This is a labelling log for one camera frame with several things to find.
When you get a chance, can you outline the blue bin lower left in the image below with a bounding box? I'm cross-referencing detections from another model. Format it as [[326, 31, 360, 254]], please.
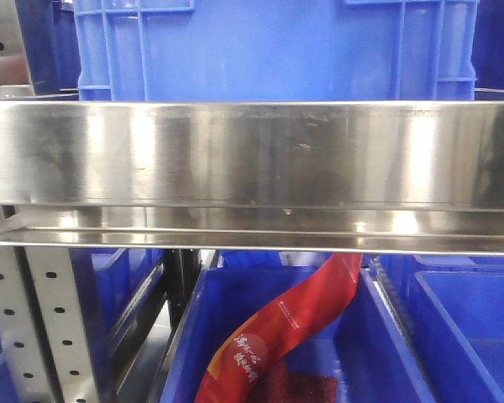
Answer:
[[69, 247, 165, 341]]

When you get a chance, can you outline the blue bin with red bag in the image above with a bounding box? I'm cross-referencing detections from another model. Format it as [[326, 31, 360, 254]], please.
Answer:
[[161, 265, 433, 402]]

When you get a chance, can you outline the blue bin lower right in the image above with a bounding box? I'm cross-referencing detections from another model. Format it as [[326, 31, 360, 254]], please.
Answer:
[[376, 254, 504, 402]]

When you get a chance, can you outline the red printed bag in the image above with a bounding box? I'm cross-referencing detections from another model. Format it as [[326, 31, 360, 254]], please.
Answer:
[[195, 253, 363, 402]]

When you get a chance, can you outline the large light blue crate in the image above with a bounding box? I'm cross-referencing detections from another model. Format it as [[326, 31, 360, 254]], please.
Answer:
[[73, 1, 478, 102]]

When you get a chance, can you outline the stainless steel shelf rail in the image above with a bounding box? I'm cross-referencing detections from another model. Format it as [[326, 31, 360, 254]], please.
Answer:
[[0, 101, 504, 255]]

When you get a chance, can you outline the perforated steel shelf post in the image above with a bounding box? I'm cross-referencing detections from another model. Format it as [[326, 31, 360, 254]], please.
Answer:
[[0, 246, 116, 402]]

